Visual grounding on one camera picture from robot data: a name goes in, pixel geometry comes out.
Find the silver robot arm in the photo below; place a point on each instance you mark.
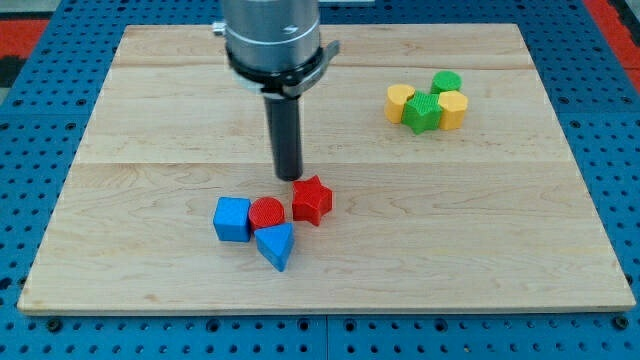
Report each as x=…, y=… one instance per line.
x=274, y=47

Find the blue triangle block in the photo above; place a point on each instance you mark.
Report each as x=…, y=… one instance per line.
x=275, y=243

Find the green star block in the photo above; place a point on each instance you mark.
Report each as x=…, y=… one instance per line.
x=422, y=113

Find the red star block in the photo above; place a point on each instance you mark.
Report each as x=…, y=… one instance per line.
x=311, y=200

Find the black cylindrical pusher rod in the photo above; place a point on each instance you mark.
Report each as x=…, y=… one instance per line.
x=283, y=120

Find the red circle block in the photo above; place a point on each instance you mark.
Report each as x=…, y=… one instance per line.
x=266, y=212

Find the wooden board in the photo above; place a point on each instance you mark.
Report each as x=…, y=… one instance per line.
x=493, y=217

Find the yellow heart block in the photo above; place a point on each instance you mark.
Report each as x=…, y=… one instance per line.
x=397, y=96

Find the green circle block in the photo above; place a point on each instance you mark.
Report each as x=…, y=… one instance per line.
x=444, y=81

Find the yellow hexagon block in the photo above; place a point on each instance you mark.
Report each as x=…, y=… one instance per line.
x=454, y=105

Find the blue cube block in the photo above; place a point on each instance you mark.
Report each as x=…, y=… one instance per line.
x=231, y=221

